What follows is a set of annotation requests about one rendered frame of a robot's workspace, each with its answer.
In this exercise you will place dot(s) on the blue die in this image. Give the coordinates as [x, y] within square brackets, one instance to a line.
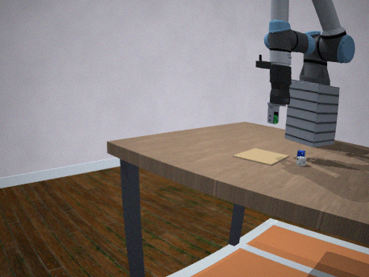
[301, 153]

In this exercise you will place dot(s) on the tan flat mat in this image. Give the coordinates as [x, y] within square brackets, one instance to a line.
[261, 156]

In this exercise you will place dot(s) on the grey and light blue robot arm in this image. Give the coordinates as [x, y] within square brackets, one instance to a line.
[332, 43]

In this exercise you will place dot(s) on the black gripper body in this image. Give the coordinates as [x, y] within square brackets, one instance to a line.
[280, 76]

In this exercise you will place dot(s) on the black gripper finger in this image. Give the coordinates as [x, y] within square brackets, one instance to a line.
[276, 111]
[270, 112]

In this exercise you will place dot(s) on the grey die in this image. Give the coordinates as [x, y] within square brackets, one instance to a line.
[301, 161]

